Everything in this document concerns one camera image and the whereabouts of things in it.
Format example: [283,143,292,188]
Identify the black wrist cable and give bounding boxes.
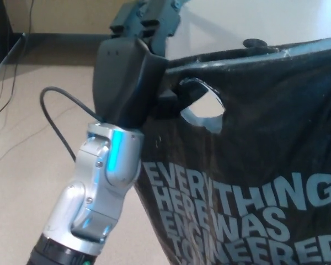
[40,87,105,161]

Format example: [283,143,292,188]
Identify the black round floor disc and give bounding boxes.
[242,38,267,49]

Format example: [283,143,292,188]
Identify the thin black cable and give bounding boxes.
[0,55,8,116]

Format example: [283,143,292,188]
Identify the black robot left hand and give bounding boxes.
[92,0,210,131]

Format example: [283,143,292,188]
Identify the thick black cable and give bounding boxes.
[0,0,36,125]

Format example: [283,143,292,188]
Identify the black printed plastic bag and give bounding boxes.
[134,37,331,265]

